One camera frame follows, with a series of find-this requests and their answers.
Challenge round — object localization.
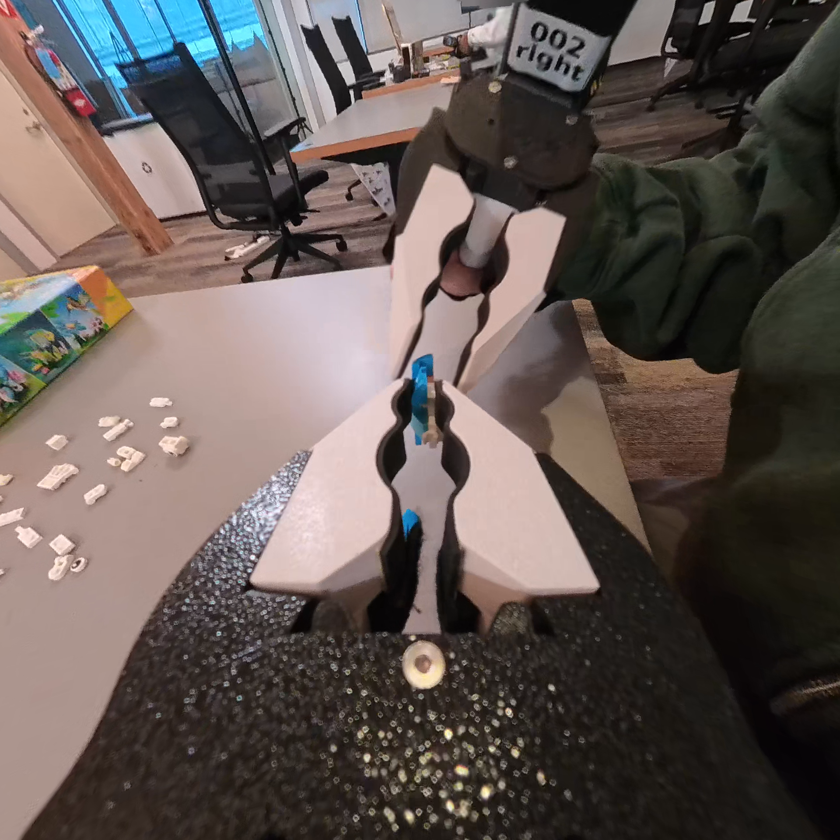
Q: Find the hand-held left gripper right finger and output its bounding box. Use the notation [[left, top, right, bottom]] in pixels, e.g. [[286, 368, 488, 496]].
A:
[[437, 382, 602, 634]]

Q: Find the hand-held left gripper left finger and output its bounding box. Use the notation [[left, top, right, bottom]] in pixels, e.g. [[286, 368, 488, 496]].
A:
[[249, 381, 421, 632]]

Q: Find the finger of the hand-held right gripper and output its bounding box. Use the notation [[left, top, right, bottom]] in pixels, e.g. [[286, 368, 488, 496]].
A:
[[455, 205, 569, 389], [387, 164, 476, 380]]

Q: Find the blue and tan lego assembly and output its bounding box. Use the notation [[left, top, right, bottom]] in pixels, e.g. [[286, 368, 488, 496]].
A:
[[410, 354, 446, 449]]

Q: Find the person's right forearm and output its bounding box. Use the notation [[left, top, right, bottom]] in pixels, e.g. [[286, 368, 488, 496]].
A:
[[556, 13, 840, 379]]

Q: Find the pile of white lego pieces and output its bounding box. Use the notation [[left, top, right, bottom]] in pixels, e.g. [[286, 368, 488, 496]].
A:
[[0, 395, 192, 582]]

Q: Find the colourful lego box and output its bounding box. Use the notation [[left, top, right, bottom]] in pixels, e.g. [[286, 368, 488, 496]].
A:
[[0, 265, 134, 428]]

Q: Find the person's right hand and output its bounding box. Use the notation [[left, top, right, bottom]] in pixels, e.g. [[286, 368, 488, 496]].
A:
[[440, 257, 490, 300]]

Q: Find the white patterned bag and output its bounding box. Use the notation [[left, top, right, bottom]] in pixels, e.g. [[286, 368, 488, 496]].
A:
[[351, 161, 399, 222]]

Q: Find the grey table with wooden edge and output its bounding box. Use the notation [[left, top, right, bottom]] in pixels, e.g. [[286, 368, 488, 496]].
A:
[[289, 80, 462, 166]]

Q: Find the black high-back chair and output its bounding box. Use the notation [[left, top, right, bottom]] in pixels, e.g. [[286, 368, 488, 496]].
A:
[[300, 24, 370, 118], [331, 14, 387, 91]]

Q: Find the group of black chairs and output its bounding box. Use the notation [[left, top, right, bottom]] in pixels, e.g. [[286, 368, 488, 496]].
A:
[[646, 0, 798, 135]]

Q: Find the large black office chair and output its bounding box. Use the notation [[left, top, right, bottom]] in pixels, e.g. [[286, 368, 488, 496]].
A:
[[117, 42, 349, 284]]

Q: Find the white cabinet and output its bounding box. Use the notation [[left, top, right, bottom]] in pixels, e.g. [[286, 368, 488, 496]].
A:
[[101, 115, 219, 222]]

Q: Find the person's dark green hoodie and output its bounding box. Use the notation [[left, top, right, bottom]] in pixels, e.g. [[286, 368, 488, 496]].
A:
[[672, 249, 840, 840]]

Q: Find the red fire extinguisher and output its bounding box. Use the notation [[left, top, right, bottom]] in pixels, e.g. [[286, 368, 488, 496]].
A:
[[62, 77, 97, 119]]

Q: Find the beige door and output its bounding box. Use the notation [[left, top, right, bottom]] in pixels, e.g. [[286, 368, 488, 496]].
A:
[[0, 66, 118, 258]]

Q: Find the wooden post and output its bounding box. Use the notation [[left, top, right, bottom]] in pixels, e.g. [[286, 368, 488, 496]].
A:
[[0, 13, 174, 257]]

